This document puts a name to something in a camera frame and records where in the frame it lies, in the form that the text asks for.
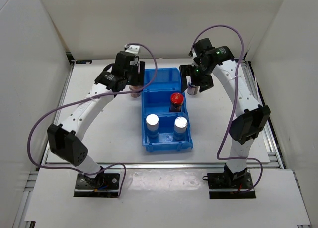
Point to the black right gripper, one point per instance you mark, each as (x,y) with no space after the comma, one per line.
(186,70)

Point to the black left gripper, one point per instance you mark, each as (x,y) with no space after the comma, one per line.
(139,77)

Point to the white lid dark jar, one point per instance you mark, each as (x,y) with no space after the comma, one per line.
(192,89)

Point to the red lid sauce jar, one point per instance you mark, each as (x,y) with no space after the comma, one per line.
(135,91)
(176,102)

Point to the silver lid peppercorn jar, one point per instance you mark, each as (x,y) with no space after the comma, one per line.
(180,127)
(152,125)

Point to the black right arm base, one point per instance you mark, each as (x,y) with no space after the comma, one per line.
(222,186)

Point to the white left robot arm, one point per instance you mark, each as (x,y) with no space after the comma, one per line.
(65,139)

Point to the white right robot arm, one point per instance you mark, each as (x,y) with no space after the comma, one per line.
(249,116)

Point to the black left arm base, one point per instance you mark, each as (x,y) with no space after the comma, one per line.
(104,185)

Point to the blue far storage bin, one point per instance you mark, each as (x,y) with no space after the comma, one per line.
(167,79)

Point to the blue storage bin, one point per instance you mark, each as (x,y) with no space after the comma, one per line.
(167,79)
(165,141)
(156,102)

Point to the blue middle storage bin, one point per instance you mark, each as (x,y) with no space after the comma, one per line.
(156,102)

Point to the blue near storage bin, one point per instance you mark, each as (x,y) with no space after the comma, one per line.
(165,141)

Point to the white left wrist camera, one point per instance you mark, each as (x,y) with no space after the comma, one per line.
(134,49)

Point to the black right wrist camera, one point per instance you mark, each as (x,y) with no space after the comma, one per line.
(202,46)

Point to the aluminium table edge rail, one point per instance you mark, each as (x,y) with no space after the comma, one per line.
(273,165)

